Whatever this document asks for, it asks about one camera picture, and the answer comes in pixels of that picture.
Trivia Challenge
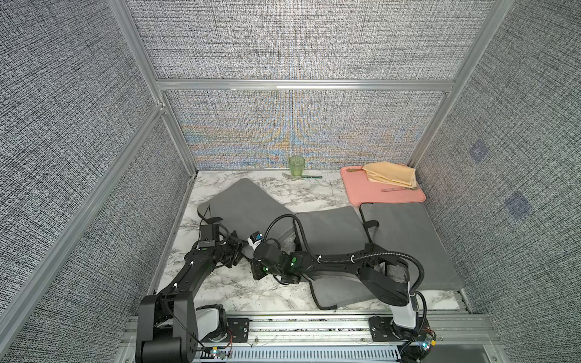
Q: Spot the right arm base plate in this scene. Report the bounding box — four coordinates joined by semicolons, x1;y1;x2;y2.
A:
368;316;402;343

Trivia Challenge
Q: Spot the green plastic cup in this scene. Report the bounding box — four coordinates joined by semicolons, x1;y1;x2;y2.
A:
288;155;306;177

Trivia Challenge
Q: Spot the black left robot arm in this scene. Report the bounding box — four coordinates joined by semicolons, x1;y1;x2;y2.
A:
135;224;248;362

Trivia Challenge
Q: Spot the pink tray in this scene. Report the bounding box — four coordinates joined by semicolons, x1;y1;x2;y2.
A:
340;166;426;207

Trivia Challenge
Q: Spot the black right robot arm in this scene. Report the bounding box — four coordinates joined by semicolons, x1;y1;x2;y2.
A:
251;242;427;340

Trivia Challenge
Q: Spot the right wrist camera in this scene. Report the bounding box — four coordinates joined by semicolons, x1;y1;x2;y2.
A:
248;231;263;250

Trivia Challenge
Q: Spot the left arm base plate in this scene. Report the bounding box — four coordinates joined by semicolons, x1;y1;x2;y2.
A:
201;318;250;346

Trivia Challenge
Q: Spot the tan folded cloth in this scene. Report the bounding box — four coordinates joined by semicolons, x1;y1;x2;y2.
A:
363;162;418;189

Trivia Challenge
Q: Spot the grey laptop bag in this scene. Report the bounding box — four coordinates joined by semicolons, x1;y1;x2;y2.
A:
359;203;464;291
297;207;375;310
198;178;294;260

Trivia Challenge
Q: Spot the aluminium front rail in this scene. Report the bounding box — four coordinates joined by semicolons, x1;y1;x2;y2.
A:
115;312;507;363

